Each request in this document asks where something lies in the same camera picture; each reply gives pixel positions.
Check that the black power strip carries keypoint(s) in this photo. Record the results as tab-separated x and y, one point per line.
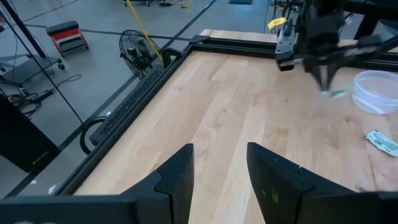
42	95

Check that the clear plastic bin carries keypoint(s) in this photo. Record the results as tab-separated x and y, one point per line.
376	91

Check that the red black step stool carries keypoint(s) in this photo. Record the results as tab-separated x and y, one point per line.
66	35

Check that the dark floor mat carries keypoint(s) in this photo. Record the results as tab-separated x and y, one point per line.
241	1

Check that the yellow leaning pole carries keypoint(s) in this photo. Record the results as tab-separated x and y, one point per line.
144	31

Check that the black floor fan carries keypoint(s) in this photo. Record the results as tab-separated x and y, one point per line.
138	54

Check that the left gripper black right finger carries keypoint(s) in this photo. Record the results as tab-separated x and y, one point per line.
273	186

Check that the green white paper packet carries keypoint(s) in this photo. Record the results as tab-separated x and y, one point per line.
383	143
336	93

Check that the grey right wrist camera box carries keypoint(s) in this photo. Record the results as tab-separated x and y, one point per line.
284	46

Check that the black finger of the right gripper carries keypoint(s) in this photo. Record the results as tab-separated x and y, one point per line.
315	73
332	73

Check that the black slanted stand pole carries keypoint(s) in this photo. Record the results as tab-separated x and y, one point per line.
21	28

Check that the black cabinet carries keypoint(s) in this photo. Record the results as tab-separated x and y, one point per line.
21	140

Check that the yellow paper tag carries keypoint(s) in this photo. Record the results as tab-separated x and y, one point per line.
276	22

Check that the black perforated metal box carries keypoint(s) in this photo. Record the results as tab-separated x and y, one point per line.
127	105

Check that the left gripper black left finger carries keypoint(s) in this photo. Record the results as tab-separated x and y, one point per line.
177	186

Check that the grey wheeled cart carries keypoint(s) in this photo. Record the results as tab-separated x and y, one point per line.
31	67

